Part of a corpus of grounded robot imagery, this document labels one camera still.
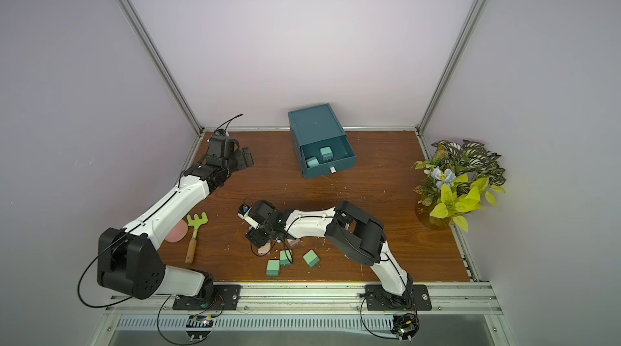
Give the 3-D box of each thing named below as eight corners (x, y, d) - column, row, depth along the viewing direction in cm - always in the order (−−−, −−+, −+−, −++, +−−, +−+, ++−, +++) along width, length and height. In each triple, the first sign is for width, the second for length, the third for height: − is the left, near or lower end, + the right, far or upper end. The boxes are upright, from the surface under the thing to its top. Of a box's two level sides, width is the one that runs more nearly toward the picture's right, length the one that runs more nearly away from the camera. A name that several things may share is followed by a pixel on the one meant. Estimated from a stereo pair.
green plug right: (312, 270, 79) (312, 268, 77) (302, 258, 82) (302, 255, 80) (321, 262, 81) (321, 260, 79) (311, 250, 84) (311, 247, 82)
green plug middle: (279, 265, 80) (278, 263, 78) (281, 251, 83) (280, 249, 81) (292, 265, 80) (291, 263, 78) (293, 251, 83) (292, 249, 81)
